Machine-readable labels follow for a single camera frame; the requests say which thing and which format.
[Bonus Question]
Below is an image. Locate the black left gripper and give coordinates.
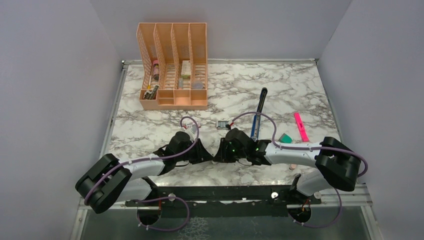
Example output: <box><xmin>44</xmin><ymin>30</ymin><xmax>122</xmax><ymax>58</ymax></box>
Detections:
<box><xmin>175</xmin><ymin>138</ymin><xmax>214</xmax><ymax>165</ymax></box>

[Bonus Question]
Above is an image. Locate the blue stapler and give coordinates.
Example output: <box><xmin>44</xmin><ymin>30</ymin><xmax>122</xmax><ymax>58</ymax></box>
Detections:
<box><xmin>250</xmin><ymin>87</ymin><xmax>269</xmax><ymax>143</ymax></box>

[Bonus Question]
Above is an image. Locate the red white staple box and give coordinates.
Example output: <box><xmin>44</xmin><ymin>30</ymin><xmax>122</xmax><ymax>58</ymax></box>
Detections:
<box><xmin>185</xmin><ymin>122</ymin><xmax>201</xmax><ymax>131</ymax></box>

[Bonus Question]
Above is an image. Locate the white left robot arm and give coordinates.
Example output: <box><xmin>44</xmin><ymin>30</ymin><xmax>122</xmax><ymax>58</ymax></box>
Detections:
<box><xmin>75</xmin><ymin>131</ymin><xmax>214</xmax><ymax>214</ymax></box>

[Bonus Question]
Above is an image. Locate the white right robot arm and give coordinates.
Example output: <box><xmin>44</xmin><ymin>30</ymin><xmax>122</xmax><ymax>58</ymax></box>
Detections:
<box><xmin>212</xmin><ymin>128</ymin><xmax>362</xmax><ymax>204</ymax></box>

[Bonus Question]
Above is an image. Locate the green eraser block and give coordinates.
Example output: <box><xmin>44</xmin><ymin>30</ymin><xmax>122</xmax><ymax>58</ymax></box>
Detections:
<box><xmin>278</xmin><ymin>133</ymin><xmax>293</xmax><ymax>144</ymax></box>

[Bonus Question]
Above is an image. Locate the black label card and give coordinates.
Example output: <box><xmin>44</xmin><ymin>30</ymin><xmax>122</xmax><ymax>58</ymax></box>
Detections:
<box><xmin>143</xmin><ymin>84</ymin><xmax>160</xmax><ymax>100</ymax></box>

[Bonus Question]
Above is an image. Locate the clear tape roll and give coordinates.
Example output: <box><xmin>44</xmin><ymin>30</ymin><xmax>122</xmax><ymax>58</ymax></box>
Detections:
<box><xmin>191</xmin><ymin>80</ymin><xmax>205</xmax><ymax>90</ymax></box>

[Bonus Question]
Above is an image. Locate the pink eraser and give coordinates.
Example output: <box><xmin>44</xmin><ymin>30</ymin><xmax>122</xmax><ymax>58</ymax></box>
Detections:
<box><xmin>289</xmin><ymin>164</ymin><xmax>297</xmax><ymax>171</ymax></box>

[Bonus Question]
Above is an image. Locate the green white small box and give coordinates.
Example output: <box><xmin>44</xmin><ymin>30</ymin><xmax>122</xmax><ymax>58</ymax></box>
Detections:
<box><xmin>180</xmin><ymin>60</ymin><xmax>192</xmax><ymax>80</ymax></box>

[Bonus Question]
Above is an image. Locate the pink highlighter marker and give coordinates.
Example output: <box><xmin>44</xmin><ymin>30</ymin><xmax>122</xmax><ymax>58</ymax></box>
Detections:
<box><xmin>293</xmin><ymin>112</ymin><xmax>309</xmax><ymax>142</ymax></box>

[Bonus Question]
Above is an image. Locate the pink glue stick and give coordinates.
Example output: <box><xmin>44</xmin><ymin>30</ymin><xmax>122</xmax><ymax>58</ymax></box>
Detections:
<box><xmin>152</xmin><ymin>60</ymin><xmax>160</xmax><ymax>81</ymax></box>

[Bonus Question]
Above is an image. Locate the orange plastic desk organizer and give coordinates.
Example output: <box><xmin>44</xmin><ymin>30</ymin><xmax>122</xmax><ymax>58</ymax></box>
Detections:
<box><xmin>136</xmin><ymin>22</ymin><xmax>208</xmax><ymax>111</ymax></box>

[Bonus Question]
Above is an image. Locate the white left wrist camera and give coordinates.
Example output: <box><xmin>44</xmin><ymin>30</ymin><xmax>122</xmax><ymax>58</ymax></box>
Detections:
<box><xmin>184</xmin><ymin>126</ymin><xmax>198</xmax><ymax>138</ymax></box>

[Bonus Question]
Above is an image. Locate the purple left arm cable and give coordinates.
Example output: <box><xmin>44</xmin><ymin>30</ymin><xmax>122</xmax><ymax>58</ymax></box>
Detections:
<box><xmin>84</xmin><ymin>115</ymin><xmax>201</xmax><ymax>233</ymax></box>

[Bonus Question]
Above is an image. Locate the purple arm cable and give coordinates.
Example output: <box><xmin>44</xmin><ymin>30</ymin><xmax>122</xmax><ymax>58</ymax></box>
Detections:
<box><xmin>230</xmin><ymin>111</ymin><xmax>369</xmax><ymax>229</ymax></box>
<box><xmin>84</xmin><ymin>115</ymin><xmax>201</xmax><ymax>233</ymax></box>

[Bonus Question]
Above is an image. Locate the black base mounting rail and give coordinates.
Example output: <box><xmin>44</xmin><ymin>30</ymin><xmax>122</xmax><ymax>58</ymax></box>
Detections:
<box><xmin>125</xmin><ymin>185</ymin><xmax>321</xmax><ymax>218</ymax></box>

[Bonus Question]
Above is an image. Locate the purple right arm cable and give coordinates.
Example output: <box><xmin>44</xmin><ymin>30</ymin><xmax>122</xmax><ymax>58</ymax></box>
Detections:
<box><xmin>230</xmin><ymin>111</ymin><xmax>369</xmax><ymax>229</ymax></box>

